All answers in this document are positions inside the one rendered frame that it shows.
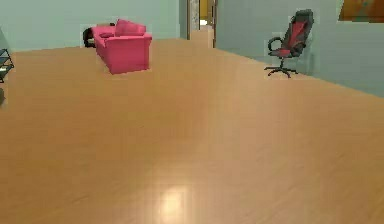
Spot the black side table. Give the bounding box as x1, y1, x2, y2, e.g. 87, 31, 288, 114
82, 23, 116, 49

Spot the black and red office chair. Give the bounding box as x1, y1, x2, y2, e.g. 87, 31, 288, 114
264, 9, 315, 79

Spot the black glass shelf unit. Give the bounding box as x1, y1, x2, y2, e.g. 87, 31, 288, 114
0, 28, 15, 84

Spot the pink sofa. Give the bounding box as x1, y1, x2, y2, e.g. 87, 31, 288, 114
91, 23, 153, 75

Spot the orange framed wall picture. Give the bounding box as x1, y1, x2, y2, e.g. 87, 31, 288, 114
338, 0, 384, 24

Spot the pink sofa cushion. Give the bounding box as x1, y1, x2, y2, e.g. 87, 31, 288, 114
114, 18, 147, 38

